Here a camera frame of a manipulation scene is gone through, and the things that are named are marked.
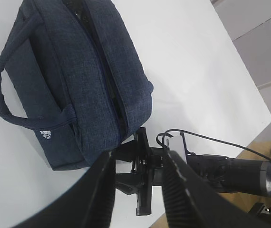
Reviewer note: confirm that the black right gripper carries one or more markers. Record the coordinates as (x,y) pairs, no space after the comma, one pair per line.
(89,202)

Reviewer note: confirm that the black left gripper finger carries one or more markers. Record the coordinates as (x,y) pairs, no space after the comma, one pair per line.
(192,203)

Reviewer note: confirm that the dark navy lunch bag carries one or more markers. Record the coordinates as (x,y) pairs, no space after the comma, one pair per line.
(69,71)

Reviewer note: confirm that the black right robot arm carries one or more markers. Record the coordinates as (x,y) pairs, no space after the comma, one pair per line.
(223,174)

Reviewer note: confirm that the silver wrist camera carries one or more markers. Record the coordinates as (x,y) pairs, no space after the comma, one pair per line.
(176,144)

